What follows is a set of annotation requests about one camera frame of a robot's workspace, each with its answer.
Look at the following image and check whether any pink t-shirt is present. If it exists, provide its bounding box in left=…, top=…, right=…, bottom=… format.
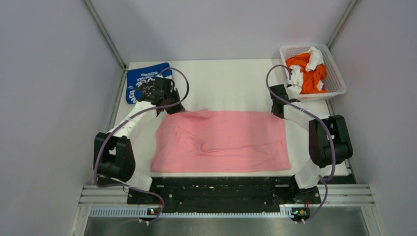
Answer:
left=150, top=110, right=291, bottom=174

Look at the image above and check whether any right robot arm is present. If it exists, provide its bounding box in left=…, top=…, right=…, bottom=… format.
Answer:
left=268, top=85, right=353, bottom=203

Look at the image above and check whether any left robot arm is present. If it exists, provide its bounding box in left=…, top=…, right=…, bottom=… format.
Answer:
left=93, top=76, right=185, bottom=203

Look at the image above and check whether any folded blue graphic t-shirt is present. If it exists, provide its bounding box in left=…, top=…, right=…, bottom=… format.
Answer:
left=126, top=62, right=173, bottom=104

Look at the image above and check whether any orange t-shirt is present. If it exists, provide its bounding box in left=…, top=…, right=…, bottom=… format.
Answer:
left=285, top=53, right=328, bottom=94

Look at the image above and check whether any white plastic basket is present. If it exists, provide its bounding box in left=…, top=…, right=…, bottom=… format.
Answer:
left=279, top=44, right=347, bottom=101

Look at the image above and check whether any white t-shirt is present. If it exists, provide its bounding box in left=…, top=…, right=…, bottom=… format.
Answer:
left=305, top=47, right=324, bottom=72

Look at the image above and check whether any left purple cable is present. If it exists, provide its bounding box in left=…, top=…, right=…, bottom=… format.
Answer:
left=93, top=67, right=190, bottom=224

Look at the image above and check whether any purple cable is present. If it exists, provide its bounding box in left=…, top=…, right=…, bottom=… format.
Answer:
left=93, top=67, right=190, bottom=224
left=265, top=64, right=336, bottom=224

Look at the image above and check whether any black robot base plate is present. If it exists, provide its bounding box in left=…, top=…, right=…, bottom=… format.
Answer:
left=127, top=177, right=322, bottom=222

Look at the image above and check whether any aluminium frame rail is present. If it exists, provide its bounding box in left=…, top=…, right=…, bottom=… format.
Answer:
left=81, top=0, right=128, bottom=71

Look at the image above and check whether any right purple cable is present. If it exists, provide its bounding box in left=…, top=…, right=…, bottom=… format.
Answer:
left=265, top=64, right=336, bottom=224

